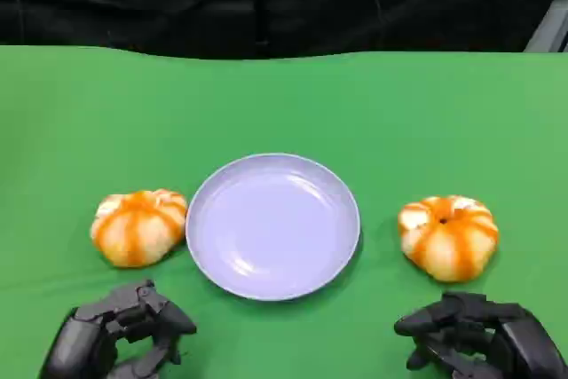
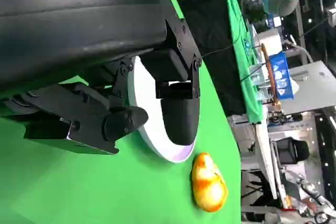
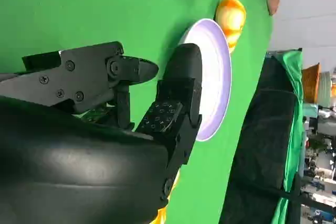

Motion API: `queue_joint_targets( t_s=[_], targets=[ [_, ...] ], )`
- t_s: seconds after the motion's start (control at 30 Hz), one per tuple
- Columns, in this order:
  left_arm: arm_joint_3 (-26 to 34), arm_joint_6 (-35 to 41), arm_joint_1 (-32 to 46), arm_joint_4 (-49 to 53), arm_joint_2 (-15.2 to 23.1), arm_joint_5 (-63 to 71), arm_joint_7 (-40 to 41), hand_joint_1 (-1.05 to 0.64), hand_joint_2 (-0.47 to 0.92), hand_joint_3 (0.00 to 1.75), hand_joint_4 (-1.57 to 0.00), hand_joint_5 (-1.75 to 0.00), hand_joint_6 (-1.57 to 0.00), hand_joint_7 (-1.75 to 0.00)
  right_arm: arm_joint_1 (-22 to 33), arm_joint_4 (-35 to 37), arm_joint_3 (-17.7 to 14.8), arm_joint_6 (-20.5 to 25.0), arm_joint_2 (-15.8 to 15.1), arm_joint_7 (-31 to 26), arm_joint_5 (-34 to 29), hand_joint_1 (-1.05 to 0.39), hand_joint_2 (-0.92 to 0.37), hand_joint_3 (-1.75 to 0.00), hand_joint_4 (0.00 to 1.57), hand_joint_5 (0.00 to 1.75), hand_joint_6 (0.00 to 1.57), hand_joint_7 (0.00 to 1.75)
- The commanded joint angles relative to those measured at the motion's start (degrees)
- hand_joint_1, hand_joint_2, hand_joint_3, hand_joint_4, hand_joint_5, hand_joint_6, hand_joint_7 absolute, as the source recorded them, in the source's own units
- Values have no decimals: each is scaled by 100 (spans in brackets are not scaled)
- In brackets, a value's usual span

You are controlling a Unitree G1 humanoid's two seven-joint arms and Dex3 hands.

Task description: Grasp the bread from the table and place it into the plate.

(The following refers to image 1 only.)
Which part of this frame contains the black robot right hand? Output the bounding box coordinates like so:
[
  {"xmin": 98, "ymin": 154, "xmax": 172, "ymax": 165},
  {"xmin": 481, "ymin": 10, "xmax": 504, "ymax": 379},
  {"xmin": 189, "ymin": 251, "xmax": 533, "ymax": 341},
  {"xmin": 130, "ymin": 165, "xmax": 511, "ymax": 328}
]
[{"xmin": 393, "ymin": 291, "xmax": 568, "ymax": 379}]

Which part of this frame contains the toy bread roll with dark hole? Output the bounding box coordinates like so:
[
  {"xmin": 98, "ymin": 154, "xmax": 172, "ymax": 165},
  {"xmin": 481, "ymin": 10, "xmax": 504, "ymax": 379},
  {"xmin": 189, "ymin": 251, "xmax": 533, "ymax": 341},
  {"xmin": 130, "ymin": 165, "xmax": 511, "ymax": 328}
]
[{"xmin": 397, "ymin": 194, "xmax": 501, "ymax": 284}]

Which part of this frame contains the lilac plate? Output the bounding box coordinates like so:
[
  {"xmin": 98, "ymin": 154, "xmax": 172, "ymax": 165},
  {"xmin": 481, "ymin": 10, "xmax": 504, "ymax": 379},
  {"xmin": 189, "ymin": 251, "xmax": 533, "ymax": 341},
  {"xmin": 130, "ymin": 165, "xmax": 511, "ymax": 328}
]
[{"xmin": 185, "ymin": 152, "xmax": 361, "ymax": 303}]

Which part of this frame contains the orange white toy bread roll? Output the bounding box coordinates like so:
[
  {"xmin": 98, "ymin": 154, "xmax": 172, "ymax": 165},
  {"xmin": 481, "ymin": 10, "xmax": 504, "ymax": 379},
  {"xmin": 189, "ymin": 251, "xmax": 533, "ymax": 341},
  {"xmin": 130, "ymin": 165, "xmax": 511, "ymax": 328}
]
[{"xmin": 90, "ymin": 189, "xmax": 188, "ymax": 269}]

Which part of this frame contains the green table cloth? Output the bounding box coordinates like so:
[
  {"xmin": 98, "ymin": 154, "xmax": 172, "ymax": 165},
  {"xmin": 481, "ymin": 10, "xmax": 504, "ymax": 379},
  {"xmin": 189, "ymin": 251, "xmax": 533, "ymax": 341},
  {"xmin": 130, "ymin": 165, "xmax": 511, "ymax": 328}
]
[{"xmin": 0, "ymin": 43, "xmax": 568, "ymax": 379}]

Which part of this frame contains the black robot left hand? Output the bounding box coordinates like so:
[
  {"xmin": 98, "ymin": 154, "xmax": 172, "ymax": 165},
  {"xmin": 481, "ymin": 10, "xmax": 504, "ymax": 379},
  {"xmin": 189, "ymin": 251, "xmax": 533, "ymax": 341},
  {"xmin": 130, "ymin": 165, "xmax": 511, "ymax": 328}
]
[{"xmin": 38, "ymin": 279, "xmax": 198, "ymax": 379}]

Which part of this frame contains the grey metal frame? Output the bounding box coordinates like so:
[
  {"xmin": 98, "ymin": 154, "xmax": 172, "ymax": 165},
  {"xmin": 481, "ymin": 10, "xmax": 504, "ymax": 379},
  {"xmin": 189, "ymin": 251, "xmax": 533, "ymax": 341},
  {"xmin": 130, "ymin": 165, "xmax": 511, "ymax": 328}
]
[{"xmin": 523, "ymin": 0, "xmax": 568, "ymax": 52}]

